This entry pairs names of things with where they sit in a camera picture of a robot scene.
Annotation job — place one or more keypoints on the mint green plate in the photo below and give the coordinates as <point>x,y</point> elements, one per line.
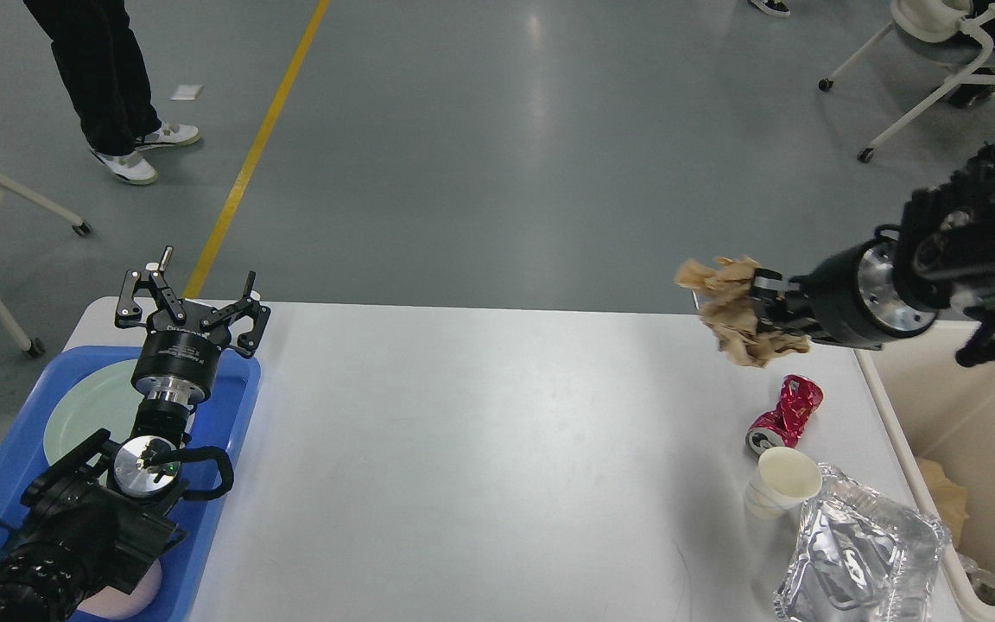
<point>106,398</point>

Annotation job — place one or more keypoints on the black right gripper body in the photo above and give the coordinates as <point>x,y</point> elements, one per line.
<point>851,300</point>

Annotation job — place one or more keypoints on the brown paper bag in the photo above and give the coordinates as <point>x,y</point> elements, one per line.
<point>950,498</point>

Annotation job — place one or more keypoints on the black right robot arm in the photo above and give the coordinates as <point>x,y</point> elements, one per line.
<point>945,255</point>

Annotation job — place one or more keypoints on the person in jeans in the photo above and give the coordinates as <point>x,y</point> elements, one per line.
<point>775,8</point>

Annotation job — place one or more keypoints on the red wrapper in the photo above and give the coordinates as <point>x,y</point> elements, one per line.
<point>798,399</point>

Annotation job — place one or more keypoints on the person in grey sweater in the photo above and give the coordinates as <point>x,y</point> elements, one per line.
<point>102,67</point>

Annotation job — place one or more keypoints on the crumpled aluminium foil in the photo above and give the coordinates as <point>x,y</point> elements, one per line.
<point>860,556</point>

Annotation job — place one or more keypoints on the brown paper ball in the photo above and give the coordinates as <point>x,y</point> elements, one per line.
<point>725,308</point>

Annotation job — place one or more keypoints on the pink HOME mug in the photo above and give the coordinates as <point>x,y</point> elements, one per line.
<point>112,603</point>

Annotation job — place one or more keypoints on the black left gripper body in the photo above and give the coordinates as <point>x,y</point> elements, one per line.
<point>178,363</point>

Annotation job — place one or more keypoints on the blue plastic tray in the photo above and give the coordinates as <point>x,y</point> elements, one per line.
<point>221,421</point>

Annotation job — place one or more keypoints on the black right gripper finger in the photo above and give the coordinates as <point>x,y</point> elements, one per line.
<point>772,320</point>
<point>769,286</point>

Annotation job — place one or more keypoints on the beige plastic bin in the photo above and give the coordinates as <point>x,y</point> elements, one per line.
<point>933,408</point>

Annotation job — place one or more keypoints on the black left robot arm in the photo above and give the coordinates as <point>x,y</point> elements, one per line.
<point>99,517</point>

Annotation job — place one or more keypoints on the white office chair right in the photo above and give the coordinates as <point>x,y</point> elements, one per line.
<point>943,32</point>

